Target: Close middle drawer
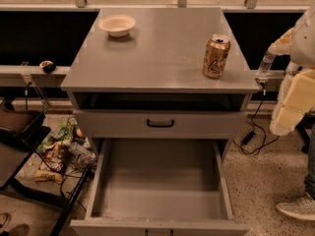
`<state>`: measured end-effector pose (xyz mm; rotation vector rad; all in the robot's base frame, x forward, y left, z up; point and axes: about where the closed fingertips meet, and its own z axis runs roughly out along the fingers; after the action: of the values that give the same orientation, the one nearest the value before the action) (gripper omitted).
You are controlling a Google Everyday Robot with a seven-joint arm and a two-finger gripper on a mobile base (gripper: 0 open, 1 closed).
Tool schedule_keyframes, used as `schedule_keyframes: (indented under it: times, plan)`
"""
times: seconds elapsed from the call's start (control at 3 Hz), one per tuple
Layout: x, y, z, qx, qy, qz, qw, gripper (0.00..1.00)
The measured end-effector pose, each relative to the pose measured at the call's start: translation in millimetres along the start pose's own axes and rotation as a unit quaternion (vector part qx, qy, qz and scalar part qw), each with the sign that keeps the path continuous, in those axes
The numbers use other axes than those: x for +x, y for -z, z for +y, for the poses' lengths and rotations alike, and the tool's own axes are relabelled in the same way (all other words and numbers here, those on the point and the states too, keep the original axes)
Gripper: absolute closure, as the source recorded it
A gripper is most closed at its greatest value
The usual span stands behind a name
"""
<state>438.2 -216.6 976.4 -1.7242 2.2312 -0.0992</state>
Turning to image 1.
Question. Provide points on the dark shoe bottom left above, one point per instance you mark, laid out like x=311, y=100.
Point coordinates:
x=18, y=230

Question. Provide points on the gold soda can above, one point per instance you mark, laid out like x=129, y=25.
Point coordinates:
x=216, y=53

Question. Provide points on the grey knit sneaker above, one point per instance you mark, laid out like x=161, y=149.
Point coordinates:
x=302, y=208

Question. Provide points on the white paper bowl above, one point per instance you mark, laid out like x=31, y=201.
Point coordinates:
x=117, y=25

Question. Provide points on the clear water bottle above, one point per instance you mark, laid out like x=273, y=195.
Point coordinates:
x=266, y=64

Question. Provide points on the chips snack bag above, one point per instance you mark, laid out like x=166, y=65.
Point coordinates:
x=53, y=164

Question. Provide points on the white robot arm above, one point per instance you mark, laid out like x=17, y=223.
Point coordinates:
x=297, y=92

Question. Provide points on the black tripod leg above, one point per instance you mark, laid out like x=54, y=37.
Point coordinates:
x=70, y=202

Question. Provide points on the grey drawer cabinet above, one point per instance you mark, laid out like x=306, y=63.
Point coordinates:
x=159, y=66

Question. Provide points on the grey drawer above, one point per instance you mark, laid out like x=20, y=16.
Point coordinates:
x=148, y=187
x=159, y=124

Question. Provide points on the crushed plastic bottle on floor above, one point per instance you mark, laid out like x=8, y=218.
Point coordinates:
x=83, y=156

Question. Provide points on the grey top drawer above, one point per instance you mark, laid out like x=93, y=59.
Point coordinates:
x=159, y=124

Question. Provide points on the black yellow tape measure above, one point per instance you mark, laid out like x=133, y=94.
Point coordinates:
x=47, y=66

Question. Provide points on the green snack bag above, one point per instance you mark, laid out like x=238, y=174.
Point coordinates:
x=62, y=133

